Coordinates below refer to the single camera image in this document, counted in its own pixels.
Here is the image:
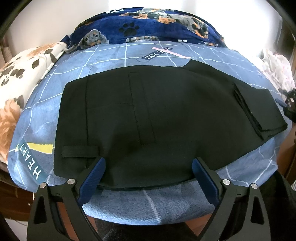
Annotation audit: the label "black pants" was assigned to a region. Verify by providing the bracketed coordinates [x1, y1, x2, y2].
[54, 60, 287, 190]

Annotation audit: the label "blue grid bed sheet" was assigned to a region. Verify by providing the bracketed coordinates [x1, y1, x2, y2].
[8, 42, 290, 225]

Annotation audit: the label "white floral pillow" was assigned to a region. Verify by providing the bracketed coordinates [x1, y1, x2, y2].
[1, 42, 67, 164]

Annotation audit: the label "white patterned cloth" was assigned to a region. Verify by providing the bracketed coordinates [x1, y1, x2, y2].
[260, 49, 295, 91]

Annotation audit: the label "blue dog print blanket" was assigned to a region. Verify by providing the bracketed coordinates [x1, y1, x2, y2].
[62, 8, 226, 53]

